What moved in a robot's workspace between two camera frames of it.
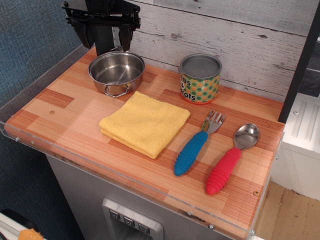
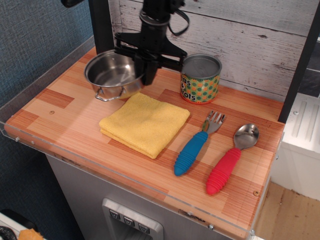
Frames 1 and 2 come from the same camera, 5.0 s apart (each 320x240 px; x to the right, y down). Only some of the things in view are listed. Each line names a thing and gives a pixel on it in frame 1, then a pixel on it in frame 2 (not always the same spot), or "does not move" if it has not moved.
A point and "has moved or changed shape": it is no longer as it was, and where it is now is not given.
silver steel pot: [117, 72] has moved or changed shape
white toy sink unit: [296, 164] does not move
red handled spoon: [246, 136] does not move
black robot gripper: [117, 12] to [152, 41]
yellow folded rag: [144, 124] does not move
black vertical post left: [104, 41] does not move
